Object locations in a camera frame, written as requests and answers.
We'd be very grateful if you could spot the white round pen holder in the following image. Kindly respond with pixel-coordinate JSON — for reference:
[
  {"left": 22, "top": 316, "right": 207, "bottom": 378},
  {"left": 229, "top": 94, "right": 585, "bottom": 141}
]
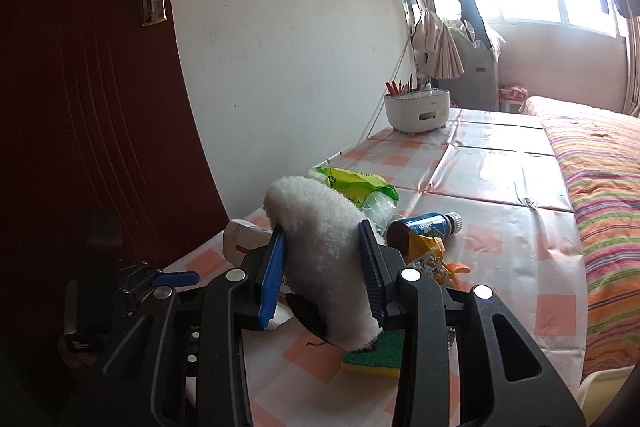
[{"left": 384, "top": 80, "right": 450, "bottom": 135}]

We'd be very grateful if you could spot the cream plastic trash bin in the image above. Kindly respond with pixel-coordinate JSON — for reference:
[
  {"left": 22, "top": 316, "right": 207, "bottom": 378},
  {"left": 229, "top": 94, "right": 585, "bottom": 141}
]
[{"left": 576, "top": 366, "right": 634, "bottom": 426}]

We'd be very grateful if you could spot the pink curtain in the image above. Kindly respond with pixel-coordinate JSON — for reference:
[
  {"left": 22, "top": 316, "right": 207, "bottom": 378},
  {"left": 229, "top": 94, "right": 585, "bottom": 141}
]
[
  {"left": 623, "top": 16, "right": 640, "bottom": 118},
  {"left": 411, "top": 0, "right": 464, "bottom": 80}
]

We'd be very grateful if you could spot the white fluffy cloth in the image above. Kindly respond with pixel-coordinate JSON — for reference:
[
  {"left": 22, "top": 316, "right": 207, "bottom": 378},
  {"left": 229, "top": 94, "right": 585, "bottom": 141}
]
[{"left": 262, "top": 176, "right": 381, "bottom": 351}]

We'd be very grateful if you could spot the black hanging garment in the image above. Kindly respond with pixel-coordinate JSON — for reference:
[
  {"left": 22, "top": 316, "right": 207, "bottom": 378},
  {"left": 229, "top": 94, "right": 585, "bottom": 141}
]
[{"left": 458, "top": 0, "right": 491, "bottom": 50}]

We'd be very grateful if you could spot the orange peel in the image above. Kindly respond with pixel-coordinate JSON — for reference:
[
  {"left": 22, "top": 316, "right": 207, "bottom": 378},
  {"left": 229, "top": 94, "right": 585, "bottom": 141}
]
[{"left": 440, "top": 262, "right": 471, "bottom": 289}]

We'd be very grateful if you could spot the pink stool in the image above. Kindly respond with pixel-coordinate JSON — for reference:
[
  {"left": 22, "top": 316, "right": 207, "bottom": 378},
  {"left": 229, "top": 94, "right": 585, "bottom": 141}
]
[{"left": 499, "top": 86, "right": 528, "bottom": 114}]

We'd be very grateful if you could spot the green yellow sponge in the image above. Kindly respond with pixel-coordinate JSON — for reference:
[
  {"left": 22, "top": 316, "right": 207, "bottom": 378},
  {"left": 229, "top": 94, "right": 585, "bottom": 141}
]
[{"left": 341, "top": 331, "right": 404, "bottom": 378}]

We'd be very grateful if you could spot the blue label brown bottle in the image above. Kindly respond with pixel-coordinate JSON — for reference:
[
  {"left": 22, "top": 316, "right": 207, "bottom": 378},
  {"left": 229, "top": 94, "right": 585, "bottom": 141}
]
[{"left": 386, "top": 212, "right": 463, "bottom": 249}]

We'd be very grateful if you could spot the left pink curtain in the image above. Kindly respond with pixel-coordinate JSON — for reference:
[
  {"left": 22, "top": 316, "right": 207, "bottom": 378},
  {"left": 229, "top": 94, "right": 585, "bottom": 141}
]
[{"left": 411, "top": 0, "right": 464, "bottom": 80}]

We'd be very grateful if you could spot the grey air cooler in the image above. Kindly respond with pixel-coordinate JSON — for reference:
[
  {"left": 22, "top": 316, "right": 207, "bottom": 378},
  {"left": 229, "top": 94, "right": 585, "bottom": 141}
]
[{"left": 438, "top": 20, "right": 500, "bottom": 112}]

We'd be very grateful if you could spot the white medicine box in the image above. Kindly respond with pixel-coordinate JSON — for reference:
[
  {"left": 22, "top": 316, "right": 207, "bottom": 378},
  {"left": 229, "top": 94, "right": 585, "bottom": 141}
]
[{"left": 222, "top": 219, "right": 271, "bottom": 267}]

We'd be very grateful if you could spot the striped bed sheet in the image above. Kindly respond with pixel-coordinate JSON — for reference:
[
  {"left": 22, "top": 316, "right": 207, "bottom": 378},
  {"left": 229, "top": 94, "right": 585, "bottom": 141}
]
[{"left": 522, "top": 96, "right": 640, "bottom": 376}]

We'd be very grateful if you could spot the right pink curtain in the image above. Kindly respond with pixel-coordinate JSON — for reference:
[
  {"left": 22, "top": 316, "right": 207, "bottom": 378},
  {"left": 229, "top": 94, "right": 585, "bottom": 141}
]
[{"left": 623, "top": 16, "right": 640, "bottom": 118}]

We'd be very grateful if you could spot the yellow snack wrapper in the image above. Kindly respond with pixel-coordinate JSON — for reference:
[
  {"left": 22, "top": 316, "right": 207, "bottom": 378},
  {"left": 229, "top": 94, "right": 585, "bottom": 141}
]
[{"left": 405, "top": 231, "right": 460, "bottom": 289}]

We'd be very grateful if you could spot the red wooden door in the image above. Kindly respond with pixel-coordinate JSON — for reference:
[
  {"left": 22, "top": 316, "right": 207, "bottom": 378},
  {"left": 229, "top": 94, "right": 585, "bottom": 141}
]
[{"left": 1, "top": 0, "right": 228, "bottom": 279}]

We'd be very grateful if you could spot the green plastic bag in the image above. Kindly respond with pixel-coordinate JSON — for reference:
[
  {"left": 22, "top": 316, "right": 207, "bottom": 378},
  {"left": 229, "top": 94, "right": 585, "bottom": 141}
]
[{"left": 308, "top": 166, "right": 400, "bottom": 235}]

